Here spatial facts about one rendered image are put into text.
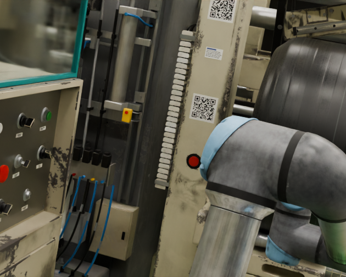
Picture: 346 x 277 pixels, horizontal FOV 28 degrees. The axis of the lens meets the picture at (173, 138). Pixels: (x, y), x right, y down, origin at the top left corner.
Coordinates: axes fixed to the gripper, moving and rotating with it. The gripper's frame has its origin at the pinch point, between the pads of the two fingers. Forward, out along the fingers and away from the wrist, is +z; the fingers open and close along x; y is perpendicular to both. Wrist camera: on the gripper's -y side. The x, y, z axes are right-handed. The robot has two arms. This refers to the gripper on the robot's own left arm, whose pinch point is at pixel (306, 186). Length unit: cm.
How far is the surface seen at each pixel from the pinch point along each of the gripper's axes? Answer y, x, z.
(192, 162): -3.2, 34.4, 21.1
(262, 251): -23.0, 8.7, 18.1
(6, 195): -15, 65, -29
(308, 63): 30.5, 6.5, 8.3
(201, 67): 24.2, 36.9, 18.4
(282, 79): 24.9, 12.0, 4.1
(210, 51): 29.3, 35.1, 17.7
